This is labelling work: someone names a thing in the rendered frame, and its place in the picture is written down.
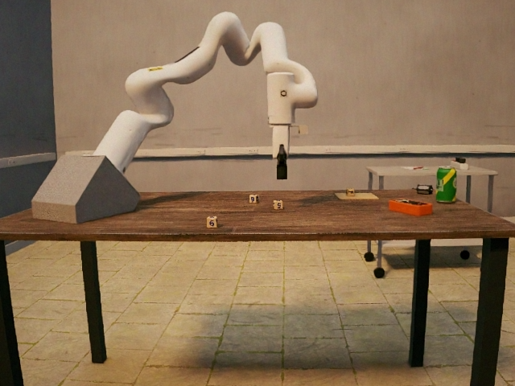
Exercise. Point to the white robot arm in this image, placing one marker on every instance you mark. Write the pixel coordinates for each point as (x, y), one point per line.
(290, 85)

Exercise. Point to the beige square mat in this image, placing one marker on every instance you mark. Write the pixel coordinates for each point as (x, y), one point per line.
(342, 196)

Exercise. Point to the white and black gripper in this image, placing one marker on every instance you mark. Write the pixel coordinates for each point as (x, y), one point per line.
(281, 146)

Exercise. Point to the green and yellow drink can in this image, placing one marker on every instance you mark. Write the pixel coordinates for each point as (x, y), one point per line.
(446, 184)

